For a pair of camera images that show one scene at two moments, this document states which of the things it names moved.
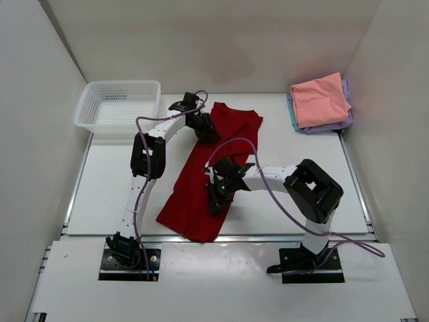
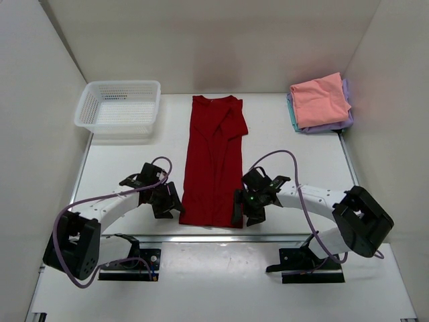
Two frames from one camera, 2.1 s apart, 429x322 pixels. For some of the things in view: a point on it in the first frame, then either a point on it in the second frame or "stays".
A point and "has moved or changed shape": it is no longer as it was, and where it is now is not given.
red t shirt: [188, 208] has moved or changed shape
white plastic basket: [114, 108] stays
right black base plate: [299, 260] stays
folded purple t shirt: [333, 127] stays
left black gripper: [208, 128] -> [161, 211]
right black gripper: [216, 202] -> [255, 217]
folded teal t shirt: [293, 116] stays
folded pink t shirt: [320, 101] stays
